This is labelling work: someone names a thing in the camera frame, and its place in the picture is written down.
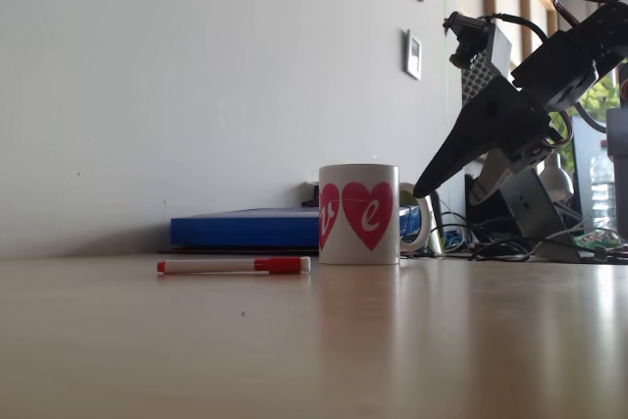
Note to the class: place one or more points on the clear plastic water bottle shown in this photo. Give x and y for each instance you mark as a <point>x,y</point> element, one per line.
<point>602,183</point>

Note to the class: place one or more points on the black perforated panel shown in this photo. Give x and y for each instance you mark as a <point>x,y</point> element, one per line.
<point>475,80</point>

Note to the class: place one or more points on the white desk lamp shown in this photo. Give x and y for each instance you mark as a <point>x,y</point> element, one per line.
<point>557,178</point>

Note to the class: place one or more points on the red and white marker pen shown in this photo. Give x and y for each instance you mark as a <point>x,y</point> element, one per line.
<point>221,266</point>

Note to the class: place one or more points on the small white wall frame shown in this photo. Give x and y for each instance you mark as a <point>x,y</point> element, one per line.
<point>413,53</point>

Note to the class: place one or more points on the green plant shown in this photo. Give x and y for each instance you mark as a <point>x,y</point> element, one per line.
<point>601,100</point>

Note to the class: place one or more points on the grey laptop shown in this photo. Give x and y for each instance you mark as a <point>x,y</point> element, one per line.
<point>535,208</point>

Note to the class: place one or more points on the green packet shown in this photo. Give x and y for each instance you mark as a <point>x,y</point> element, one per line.
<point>596,239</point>

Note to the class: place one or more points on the small gripper camera with mount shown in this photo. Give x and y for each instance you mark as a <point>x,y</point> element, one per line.
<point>478,38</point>

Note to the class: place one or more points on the white mug with pink hearts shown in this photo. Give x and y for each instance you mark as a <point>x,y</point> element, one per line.
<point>360,213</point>

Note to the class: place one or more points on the dark computer monitor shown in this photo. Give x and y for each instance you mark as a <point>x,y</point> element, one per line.
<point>581,169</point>

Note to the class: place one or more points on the blue folder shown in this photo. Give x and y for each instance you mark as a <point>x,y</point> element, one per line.
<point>245,227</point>

